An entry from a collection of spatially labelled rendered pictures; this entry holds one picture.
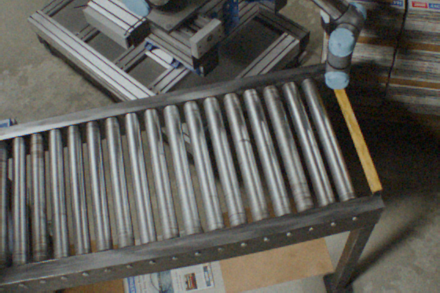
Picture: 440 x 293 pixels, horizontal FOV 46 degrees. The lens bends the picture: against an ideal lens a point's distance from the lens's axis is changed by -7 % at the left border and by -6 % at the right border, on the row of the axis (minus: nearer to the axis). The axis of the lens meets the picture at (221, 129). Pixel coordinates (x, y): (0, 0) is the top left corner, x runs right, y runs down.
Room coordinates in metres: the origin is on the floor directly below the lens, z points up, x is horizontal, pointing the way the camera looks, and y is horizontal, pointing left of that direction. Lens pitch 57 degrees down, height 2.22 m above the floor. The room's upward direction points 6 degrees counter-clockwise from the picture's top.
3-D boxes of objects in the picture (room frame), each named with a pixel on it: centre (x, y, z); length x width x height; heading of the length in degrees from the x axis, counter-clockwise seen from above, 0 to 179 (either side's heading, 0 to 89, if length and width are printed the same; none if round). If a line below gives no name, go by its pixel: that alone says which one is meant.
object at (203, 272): (0.80, 0.30, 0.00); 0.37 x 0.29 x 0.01; 96
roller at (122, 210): (0.80, 0.33, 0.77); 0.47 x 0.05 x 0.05; 6
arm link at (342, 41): (1.07, -0.39, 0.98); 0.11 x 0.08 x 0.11; 150
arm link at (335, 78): (1.05, -0.38, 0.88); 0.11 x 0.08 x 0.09; 166
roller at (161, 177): (0.81, 0.20, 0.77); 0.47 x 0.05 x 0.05; 6
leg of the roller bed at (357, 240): (0.62, -0.41, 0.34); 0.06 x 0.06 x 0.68; 6
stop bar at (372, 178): (0.86, -0.40, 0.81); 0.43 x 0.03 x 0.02; 6
